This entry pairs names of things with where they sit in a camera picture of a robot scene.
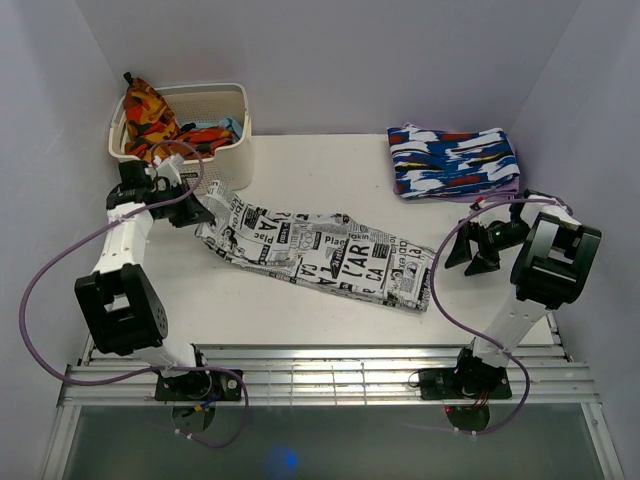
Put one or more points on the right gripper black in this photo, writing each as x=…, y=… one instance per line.
x=461, y=250

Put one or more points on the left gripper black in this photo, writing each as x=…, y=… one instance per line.
x=194, y=212

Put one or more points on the newspaper print trousers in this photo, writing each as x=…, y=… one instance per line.
x=332, y=253

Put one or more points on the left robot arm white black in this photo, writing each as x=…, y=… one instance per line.
x=124, y=314

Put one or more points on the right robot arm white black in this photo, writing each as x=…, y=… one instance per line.
x=551, y=269

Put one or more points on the orange camouflage trousers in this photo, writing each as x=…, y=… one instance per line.
x=153, y=130

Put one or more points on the blue red white folded trousers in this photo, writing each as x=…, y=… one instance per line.
x=450, y=157

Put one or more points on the light blue garment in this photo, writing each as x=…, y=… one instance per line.
x=226, y=123

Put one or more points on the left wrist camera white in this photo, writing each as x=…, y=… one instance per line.
x=169, y=168

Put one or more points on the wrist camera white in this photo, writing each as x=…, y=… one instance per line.
x=488, y=210
x=169, y=168

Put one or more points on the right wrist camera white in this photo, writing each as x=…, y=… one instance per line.
x=488, y=210

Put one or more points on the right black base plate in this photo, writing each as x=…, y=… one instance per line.
x=430, y=385

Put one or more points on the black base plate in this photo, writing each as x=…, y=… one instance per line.
x=225, y=385
x=430, y=385

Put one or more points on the aluminium rail frame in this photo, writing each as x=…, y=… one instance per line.
x=298, y=347

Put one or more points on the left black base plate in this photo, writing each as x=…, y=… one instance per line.
x=225, y=385

